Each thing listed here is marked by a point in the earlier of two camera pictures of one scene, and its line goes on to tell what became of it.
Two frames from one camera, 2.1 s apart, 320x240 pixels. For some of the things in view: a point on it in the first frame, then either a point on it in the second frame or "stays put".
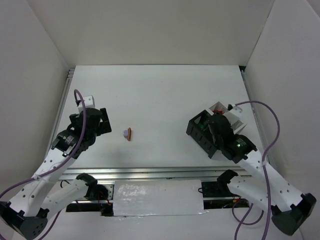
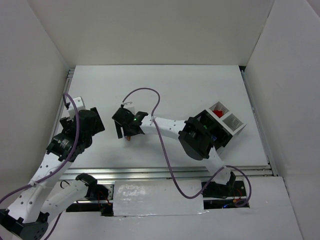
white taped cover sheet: (155, 197) stays put
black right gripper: (200, 136) to (122, 122)
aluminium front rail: (156, 173) stays put
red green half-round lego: (220, 111) stays put
